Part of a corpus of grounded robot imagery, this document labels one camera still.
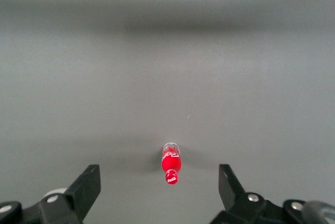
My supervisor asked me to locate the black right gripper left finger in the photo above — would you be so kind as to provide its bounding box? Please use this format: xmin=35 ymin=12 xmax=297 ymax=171
xmin=22 ymin=164 xmax=102 ymax=224

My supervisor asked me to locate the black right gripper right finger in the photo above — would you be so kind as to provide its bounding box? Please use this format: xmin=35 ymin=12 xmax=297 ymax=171
xmin=211 ymin=163 xmax=289 ymax=224

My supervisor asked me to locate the red cola bottle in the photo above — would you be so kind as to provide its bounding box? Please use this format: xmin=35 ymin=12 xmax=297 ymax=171
xmin=160 ymin=141 xmax=182 ymax=186

